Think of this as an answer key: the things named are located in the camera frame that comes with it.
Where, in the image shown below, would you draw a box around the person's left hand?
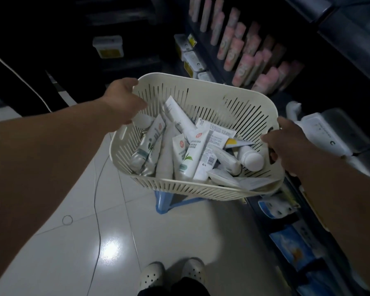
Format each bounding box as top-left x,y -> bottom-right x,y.
100,77 -> 148,133

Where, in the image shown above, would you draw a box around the person's right hand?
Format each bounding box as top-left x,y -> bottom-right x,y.
260,116 -> 320,178

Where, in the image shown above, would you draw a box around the pile of tubes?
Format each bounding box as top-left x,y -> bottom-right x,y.
129,96 -> 275,190

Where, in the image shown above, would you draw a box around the cream slotted plastic basket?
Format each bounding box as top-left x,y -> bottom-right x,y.
109,73 -> 286,202

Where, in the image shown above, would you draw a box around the dark grey shelf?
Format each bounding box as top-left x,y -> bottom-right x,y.
160,0 -> 370,296

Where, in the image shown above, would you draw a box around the person's left forearm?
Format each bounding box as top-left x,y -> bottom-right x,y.
0,97 -> 118,290

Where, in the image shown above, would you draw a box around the person's right forearm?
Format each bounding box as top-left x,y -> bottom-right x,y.
293,150 -> 370,296

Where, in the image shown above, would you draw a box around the person's right white shoe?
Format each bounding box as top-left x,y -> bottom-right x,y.
182,258 -> 206,286

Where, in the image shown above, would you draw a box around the person's white shoe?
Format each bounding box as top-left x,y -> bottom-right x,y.
182,258 -> 206,286
138,261 -> 166,293

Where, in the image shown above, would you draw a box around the person's black trousers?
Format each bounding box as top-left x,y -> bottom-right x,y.
138,275 -> 211,296

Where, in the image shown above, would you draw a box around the person's left white shoe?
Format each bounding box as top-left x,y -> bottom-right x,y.
138,261 -> 166,293

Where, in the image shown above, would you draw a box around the stack of white hinged packs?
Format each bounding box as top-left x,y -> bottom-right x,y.
285,101 -> 370,179

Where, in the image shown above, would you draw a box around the blue white tissue pack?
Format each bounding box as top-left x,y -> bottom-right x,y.
258,194 -> 300,220

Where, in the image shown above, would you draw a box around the black side shelving unit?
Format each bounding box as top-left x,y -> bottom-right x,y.
0,0 -> 173,118

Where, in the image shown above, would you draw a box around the blue plastic stool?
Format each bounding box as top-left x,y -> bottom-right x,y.
154,190 -> 210,215

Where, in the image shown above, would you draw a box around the row of pink tall bottles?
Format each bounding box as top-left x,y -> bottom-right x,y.
188,0 -> 306,95

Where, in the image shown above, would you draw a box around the white floor cable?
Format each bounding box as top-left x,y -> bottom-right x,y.
0,46 -> 52,113

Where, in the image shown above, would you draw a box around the thin dark floor cable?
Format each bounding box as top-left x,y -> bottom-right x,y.
86,157 -> 111,296

